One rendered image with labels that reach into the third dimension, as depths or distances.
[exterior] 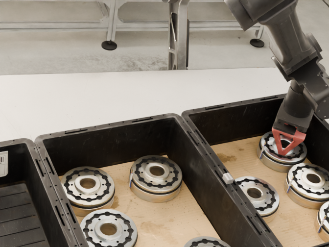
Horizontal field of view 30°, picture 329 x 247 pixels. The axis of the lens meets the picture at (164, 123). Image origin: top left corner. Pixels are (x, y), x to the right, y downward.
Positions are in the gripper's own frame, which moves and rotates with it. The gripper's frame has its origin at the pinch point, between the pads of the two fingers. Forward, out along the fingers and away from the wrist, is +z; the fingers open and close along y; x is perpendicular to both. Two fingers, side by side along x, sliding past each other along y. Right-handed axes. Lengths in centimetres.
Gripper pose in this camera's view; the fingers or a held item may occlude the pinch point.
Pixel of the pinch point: (285, 143)
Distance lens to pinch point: 133.7
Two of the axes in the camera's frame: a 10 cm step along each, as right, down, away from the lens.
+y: 3.7, -5.4, 7.6
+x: -9.2, -3.3, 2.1
